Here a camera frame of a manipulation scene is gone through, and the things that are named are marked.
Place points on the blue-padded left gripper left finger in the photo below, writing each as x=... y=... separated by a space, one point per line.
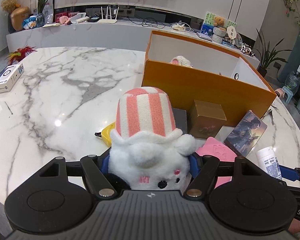
x=94 y=180

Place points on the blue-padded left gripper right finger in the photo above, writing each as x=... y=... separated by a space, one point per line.
x=203 y=170

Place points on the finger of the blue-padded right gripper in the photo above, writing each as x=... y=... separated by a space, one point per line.
x=289 y=173

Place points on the pink felt pouch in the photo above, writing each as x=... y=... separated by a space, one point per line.
x=219 y=150

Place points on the white labelled bottle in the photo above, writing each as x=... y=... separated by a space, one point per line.
x=267 y=161

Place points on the illustrated card game box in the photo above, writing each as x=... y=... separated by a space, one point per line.
x=246 y=134

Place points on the white plush pink striped hat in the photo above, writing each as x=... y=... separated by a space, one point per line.
x=148 y=151

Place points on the yellow tape measure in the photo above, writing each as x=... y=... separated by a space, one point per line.
x=105 y=134

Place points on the gold cardboard box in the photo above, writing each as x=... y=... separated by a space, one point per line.
x=205 y=119

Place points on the dark grey flat box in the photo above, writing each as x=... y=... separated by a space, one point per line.
x=180 y=117

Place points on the water jug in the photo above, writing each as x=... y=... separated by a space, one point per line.
x=292 y=81

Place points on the orange cardboard storage box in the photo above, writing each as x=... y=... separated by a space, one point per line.
x=218 y=75

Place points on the cream crochet doll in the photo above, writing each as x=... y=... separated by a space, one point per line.
x=181 y=61

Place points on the potted green plant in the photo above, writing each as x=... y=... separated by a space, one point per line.
x=267 y=54

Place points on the white blue product box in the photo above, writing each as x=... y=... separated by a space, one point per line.
x=9 y=76

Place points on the white tv console cabinet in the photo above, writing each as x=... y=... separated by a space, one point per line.
x=55 y=41

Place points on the red yellow feather toy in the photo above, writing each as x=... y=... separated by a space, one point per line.
x=19 y=54

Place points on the white wifi router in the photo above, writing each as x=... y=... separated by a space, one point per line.
x=110 y=16

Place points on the brown teddy bear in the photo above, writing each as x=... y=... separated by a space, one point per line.
x=218 y=22

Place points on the golden brown vase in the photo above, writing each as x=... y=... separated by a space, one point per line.
x=17 y=17

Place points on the left green plant in vase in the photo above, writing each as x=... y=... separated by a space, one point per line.
x=43 y=2

